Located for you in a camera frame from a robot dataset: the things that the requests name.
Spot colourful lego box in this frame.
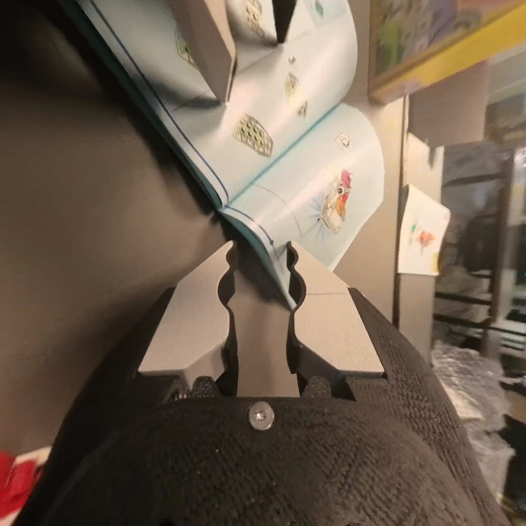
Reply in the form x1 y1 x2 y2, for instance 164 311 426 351
367 0 526 104

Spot black metal shelf rack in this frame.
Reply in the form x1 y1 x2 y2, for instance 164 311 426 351
433 140 526 362

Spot light blue instruction booklet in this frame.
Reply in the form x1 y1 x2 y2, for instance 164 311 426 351
62 0 385 311

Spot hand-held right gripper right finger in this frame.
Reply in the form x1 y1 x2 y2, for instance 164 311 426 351
287 241 387 396

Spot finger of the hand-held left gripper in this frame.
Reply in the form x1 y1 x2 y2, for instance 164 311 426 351
271 0 297 44
168 0 238 103

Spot clear plastic bags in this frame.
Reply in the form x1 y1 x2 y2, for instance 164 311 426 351
429 339 518 498

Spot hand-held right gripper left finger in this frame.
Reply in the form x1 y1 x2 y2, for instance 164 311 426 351
138 240 240 397

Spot booklet with orange picture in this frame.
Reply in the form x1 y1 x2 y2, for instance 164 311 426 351
396 183 451 277

